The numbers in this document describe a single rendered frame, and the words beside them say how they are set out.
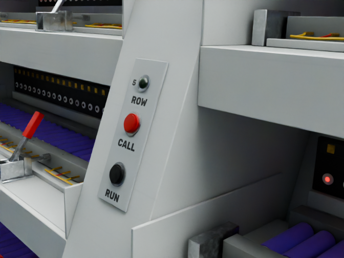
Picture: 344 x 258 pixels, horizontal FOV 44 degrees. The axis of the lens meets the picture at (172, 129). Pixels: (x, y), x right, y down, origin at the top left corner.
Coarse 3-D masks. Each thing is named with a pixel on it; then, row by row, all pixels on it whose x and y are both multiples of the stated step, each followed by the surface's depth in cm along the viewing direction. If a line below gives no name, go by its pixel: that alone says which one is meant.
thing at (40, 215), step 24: (0, 96) 92; (24, 96) 86; (96, 120) 67; (48, 168) 56; (0, 192) 49; (24, 192) 48; (48, 192) 48; (72, 192) 37; (0, 216) 50; (24, 216) 44; (48, 216) 42; (72, 216) 38; (24, 240) 45; (48, 240) 41
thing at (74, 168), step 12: (0, 132) 66; (12, 132) 64; (0, 144) 62; (12, 144) 63; (36, 144) 58; (48, 144) 58; (36, 156) 57; (60, 156) 53; (72, 156) 54; (60, 168) 53; (72, 168) 51; (84, 168) 49
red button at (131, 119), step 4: (128, 116) 34; (132, 116) 34; (136, 116) 34; (124, 120) 34; (128, 120) 34; (132, 120) 34; (136, 120) 34; (124, 124) 34; (128, 124) 34; (132, 124) 34; (136, 124) 34; (124, 128) 34; (128, 128) 34; (132, 128) 34; (136, 128) 34; (128, 132) 34; (132, 132) 34
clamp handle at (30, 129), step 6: (36, 114) 53; (42, 114) 53; (30, 120) 53; (36, 120) 52; (30, 126) 52; (36, 126) 52; (24, 132) 52; (30, 132) 52; (24, 138) 52; (30, 138) 52; (18, 144) 52; (24, 144) 52; (18, 150) 52; (12, 156) 52
